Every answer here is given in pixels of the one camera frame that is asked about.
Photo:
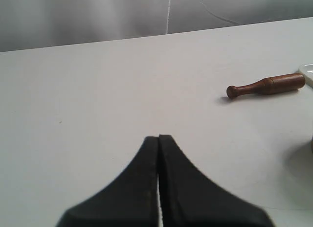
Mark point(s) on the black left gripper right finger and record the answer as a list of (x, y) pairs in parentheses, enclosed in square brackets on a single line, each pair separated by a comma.
[(190, 199)]

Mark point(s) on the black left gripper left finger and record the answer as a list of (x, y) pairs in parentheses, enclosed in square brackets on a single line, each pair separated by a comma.
[(128, 201)]

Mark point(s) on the brown wooden pestle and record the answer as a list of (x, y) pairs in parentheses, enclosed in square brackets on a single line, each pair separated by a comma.
[(268, 86)]

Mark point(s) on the white rectangular tray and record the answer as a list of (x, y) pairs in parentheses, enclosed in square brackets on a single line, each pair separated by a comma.
[(307, 71)]

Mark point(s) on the grey backdrop curtain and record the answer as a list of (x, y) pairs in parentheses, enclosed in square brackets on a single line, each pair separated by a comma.
[(26, 24)]

